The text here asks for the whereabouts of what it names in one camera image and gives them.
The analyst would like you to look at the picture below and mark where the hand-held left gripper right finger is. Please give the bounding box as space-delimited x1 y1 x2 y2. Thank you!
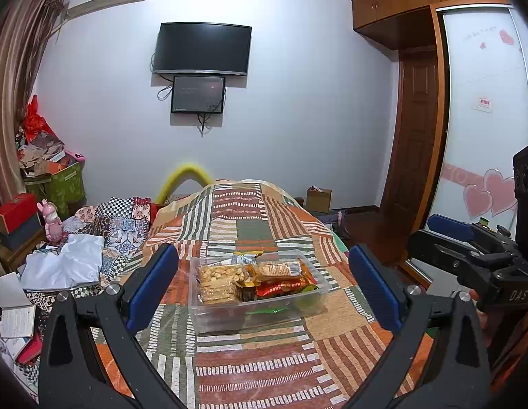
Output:
348 244 490 409

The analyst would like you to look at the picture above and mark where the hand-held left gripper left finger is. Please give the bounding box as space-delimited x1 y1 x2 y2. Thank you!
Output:
38 243 188 409

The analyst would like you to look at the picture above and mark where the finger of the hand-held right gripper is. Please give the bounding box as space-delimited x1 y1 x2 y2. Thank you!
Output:
406 230 505 284
426 214 511 244

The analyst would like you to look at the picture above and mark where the clear plastic container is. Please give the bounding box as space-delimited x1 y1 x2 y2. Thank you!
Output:
188 249 332 335

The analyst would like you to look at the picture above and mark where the red snack packet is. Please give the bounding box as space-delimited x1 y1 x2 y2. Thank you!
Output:
255 279 318 302

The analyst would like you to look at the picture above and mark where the clear bag of orange snacks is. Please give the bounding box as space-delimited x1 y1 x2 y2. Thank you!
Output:
247 260 318 285

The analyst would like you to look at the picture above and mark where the clear bag of pale crackers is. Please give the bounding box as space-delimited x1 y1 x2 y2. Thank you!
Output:
197 263 247 306

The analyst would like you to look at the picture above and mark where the checkered patchwork quilt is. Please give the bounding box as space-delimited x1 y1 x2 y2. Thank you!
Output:
74 196 158 261

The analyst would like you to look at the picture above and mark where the dark grey bag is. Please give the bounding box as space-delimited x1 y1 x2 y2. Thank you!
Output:
311 209 350 240

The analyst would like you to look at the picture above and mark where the brown snack packet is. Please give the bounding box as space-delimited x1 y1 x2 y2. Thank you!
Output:
236 283 258 304

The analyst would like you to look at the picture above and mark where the white cloth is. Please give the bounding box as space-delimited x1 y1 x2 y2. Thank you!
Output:
20 235 106 291

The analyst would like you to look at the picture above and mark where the yellow black snack packet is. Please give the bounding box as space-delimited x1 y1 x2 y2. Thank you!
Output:
232 251 265 267

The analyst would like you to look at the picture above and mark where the wooden door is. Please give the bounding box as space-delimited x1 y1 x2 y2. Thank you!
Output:
381 47 440 223

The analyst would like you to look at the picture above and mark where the cardboard box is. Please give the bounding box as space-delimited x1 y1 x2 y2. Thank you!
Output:
305 185 333 213

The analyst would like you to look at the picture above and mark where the yellow foam arch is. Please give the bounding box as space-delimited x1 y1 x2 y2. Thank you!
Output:
155 163 213 205

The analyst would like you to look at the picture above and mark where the pink bunny toy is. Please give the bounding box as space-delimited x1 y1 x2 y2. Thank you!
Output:
37 199 64 244

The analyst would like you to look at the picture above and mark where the green storage box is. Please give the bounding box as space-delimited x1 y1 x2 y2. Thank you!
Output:
25 162 87 219

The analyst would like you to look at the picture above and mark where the striped patchwork blanket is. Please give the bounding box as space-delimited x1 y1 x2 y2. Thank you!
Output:
93 179 423 409

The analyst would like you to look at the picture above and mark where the wooden wardrobe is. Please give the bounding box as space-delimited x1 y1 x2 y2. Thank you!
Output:
351 0 528 290

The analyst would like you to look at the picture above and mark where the grey box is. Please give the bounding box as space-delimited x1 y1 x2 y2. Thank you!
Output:
0 215 45 251

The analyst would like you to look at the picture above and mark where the wooden nightstand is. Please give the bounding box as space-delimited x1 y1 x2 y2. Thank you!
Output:
0 239 48 274

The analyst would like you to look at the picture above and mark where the open notebook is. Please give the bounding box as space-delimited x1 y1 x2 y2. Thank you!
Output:
0 304 37 340

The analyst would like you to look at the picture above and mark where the red book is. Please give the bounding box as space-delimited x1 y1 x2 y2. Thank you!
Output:
16 334 43 365

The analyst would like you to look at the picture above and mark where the white paper sheet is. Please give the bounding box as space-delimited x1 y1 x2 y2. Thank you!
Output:
0 272 27 310

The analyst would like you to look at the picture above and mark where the red box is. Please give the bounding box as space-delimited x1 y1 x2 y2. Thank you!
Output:
0 193 39 235

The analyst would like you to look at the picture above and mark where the pile of papers and cloth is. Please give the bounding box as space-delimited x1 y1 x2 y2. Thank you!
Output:
17 130 84 178

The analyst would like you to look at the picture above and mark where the red plastic bag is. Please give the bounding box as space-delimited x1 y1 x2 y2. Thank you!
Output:
23 95 52 144

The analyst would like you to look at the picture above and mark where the pink striped curtain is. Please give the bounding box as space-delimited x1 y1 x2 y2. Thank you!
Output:
0 0 69 273

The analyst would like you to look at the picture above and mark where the small black wall monitor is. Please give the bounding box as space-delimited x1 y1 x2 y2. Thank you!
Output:
170 75 227 114

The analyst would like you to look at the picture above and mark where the black wall television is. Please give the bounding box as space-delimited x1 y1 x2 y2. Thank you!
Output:
152 22 253 77

